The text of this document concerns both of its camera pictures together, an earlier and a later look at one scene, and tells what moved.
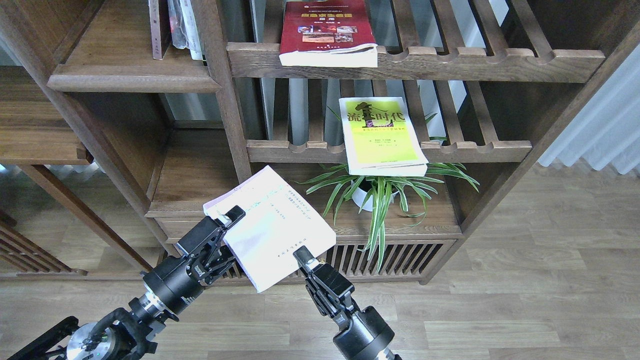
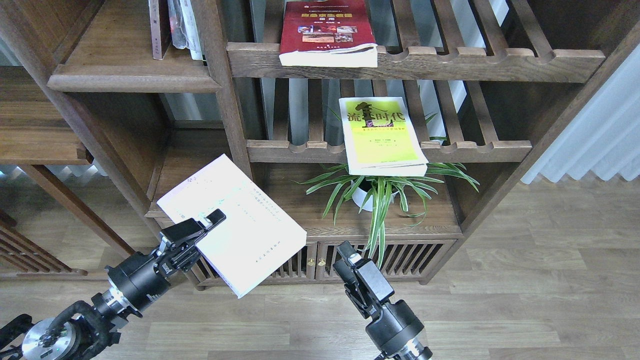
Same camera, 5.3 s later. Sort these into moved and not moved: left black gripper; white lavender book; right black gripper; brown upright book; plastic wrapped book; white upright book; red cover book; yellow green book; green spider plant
Moved: right black gripper; left black gripper; white lavender book
Not moved: red cover book; white upright book; yellow green book; green spider plant; brown upright book; plastic wrapped book
